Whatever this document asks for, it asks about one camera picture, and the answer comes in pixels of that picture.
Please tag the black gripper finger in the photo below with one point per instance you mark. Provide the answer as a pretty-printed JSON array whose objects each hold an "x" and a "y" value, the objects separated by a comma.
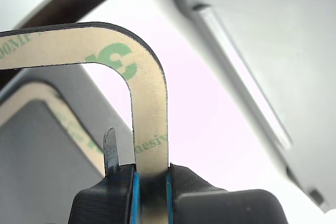
[
  {"x": 105, "y": 203},
  {"x": 223, "y": 208}
]

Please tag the tan adhesive rectangular frame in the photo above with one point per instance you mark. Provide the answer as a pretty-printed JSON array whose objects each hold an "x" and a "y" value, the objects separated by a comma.
[
  {"x": 149, "y": 103},
  {"x": 65, "y": 113}
]

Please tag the grey plastic holder with notches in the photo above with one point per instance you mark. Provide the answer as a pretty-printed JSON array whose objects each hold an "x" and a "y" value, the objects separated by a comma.
[{"x": 275, "y": 51}]

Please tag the grey plastic tray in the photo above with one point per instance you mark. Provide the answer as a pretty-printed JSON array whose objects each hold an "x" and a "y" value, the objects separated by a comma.
[{"x": 34, "y": 155}]

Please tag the dark brown bar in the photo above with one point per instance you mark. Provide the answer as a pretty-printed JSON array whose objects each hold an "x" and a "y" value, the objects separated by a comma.
[{"x": 78, "y": 1}]

